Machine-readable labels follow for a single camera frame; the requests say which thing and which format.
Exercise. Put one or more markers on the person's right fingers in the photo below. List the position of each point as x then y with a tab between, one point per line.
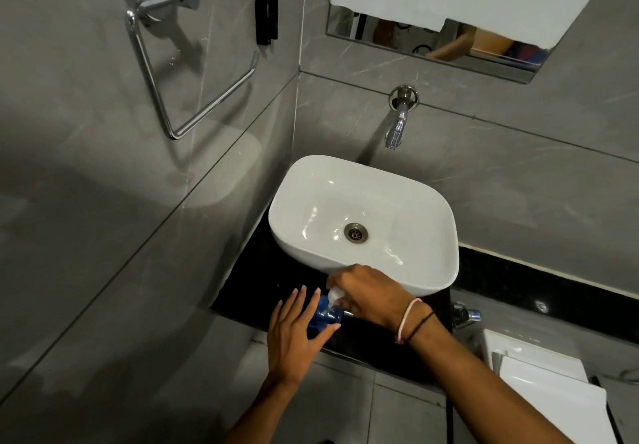
342	284

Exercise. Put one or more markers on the chrome angle valve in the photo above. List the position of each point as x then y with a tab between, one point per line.
464	315

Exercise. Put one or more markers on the white ceramic sink basin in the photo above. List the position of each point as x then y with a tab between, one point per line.
319	199

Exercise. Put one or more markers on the person's left hand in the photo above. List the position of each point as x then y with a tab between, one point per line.
289	346

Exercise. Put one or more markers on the person's right forearm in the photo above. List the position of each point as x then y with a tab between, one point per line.
479	389

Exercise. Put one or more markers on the wall mirror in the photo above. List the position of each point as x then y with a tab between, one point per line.
449	57

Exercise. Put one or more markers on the person's right hand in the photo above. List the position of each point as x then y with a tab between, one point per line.
374	296

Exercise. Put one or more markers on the person's left thumb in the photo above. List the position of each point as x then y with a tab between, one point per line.
329	333

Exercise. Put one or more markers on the chrome sink drain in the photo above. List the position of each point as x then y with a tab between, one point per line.
355	232

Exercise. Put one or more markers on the blue liquid bottle white cap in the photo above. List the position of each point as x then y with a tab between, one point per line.
324	320

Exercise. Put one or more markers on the white toilet tank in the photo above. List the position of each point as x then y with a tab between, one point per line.
544	384

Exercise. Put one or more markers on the person's left middle finger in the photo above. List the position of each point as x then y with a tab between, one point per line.
299	304

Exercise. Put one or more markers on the person's left little finger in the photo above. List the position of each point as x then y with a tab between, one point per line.
275	316

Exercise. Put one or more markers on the person's left forearm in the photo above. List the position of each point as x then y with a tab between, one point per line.
264	416

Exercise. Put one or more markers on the chrome wall tap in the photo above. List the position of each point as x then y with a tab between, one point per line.
398	119

